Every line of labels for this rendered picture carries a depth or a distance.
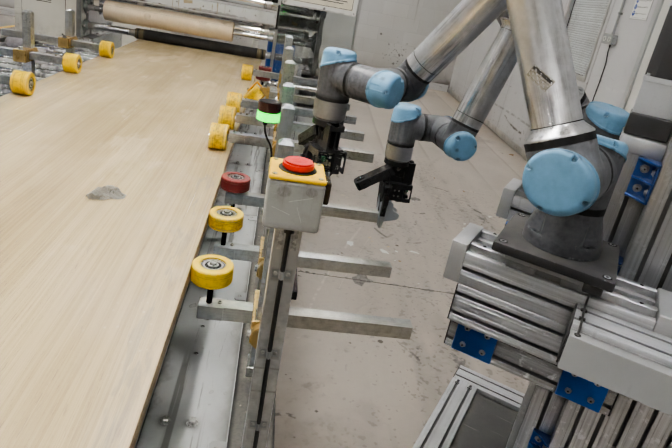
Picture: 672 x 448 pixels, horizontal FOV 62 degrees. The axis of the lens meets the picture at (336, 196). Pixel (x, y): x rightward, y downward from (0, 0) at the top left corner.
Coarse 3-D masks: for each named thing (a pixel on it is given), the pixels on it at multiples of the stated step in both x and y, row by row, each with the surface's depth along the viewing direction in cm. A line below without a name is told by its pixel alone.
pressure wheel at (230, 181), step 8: (224, 176) 151; (232, 176) 152; (240, 176) 154; (248, 176) 154; (224, 184) 150; (232, 184) 149; (240, 184) 150; (248, 184) 152; (232, 192) 150; (240, 192) 151
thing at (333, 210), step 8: (248, 192) 156; (232, 200) 153; (240, 200) 153; (248, 200) 154; (256, 200) 154; (264, 200) 154; (328, 208) 157; (336, 208) 157; (344, 208) 157; (352, 208) 158; (360, 208) 159; (368, 208) 161; (336, 216) 158; (344, 216) 158; (352, 216) 158; (360, 216) 158; (368, 216) 159; (376, 216) 159
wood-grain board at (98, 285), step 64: (128, 64) 274; (192, 64) 305; (256, 64) 344; (0, 128) 157; (64, 128) 167; (128, 128) 178; (192, 128) 190; (0, 192) 120; (64, 192) 125; (128, 192) 132; (192, 192) 138; (0, 256) 97; (64, 256) 101; (128, 256) 104; (192, 256) 109; (0, 320) 81; (64, 320) 84; (128, 320) 87; (0, 384) 70; (64, 384) 72; (128, 384) 74
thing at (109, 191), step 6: (108, 186) 129; (114, 186) 131; (90, 192) 124; (96, 192) 126; (102, 192) 127; (108, 192) 127; (114, 192) 127; (120, 192) 128; (90, 198) 124; (96, 198) 125; (102, 198) 125; (108, 198) 126; (114, 198) 127; (120, 198) 127
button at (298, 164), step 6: (288, 156) 69; (294, 156) 70; (288, 162) 67; (294, 162) 68; (300, 162) 68; (306, 162) 68; (312, 162) 69; (288, 168) 67; (294, 168) 67; (300, 168) 67; (306, 168) 67; (312, 168) 68
